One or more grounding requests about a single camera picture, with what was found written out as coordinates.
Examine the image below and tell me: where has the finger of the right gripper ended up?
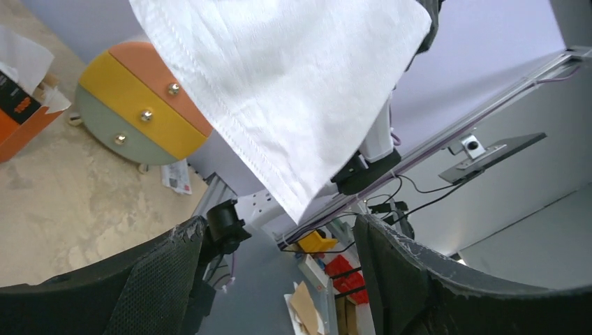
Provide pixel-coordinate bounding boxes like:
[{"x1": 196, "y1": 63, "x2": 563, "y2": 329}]
[{"x1": 406, "y1": 0, "x2": 444, "y2": 70}]

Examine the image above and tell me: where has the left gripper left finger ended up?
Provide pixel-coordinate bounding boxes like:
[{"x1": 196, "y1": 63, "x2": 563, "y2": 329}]
[{"x1": 1, "y1": 217, "x2": 205, "y2": 334}]

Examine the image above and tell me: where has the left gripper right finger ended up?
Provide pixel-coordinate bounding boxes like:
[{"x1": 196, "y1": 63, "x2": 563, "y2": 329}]
[{"x1": 353, "y1": 215, "x2": 591, "y2": 334}]

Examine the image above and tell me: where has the white paper coffee filter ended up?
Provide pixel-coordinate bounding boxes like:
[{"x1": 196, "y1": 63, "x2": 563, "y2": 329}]
[{"x1": 128, "y1": 0, "x2": 432, "y2": 224}]

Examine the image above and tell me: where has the orange filter paper box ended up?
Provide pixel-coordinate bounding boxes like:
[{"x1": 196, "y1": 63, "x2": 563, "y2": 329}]
[{"x1": 1, "y1": 25, "x2": 71, "y2": 163}]

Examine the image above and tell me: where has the white paper card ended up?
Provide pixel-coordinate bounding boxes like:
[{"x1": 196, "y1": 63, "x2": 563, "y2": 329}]
[{"x1": 161, "y1": 159, "x2": 192, "y2": 195}]

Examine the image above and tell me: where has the white cylinder drum orange lid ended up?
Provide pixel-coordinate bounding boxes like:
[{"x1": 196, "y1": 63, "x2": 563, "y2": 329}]
[{"x1": 75, "y1": 41, "x2": 213, "y2": 165}]

